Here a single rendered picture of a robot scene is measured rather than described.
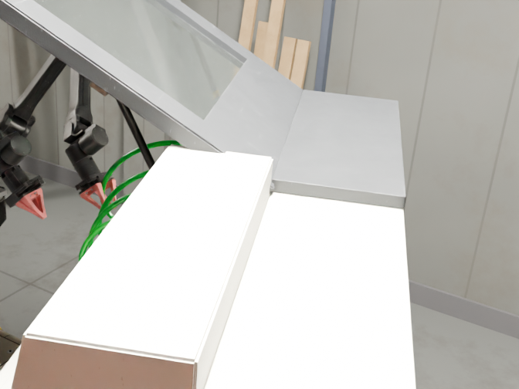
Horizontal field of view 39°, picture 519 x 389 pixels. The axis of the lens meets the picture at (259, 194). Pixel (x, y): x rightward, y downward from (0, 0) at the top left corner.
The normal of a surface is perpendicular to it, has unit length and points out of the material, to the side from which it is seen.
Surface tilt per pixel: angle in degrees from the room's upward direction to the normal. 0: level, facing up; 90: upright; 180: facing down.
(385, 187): 0
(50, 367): 90
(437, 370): 0
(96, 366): 90
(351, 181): 0
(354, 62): 90
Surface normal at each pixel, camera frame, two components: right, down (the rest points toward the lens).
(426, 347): 0.07, -0.91
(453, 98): -0.49, 0.32
